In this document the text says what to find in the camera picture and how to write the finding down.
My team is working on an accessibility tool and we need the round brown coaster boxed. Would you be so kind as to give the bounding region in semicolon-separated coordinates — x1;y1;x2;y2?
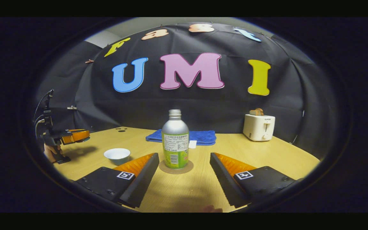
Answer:
158;159;194;175

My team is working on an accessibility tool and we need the silver water bottle green label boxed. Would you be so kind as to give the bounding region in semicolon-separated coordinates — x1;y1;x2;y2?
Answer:
161;109;190;170

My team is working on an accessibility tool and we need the black backdrop cloth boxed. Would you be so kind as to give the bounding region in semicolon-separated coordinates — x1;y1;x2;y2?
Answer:
35;22;331;160

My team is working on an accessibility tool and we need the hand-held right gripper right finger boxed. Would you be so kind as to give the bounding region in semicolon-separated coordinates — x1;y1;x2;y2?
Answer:
210;152;296;208

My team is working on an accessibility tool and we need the white toaster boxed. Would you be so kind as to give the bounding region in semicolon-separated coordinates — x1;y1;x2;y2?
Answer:
242;114;276;142

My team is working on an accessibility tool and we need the blue folded towel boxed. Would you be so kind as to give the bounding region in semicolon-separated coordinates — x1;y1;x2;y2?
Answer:
145;129;217;146

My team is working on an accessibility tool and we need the teal teacup white inside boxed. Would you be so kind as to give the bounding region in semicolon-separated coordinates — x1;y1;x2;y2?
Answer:
103;148;131;166

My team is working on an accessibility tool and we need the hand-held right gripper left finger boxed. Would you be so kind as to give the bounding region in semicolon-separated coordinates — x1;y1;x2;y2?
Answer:
75;152;160;208

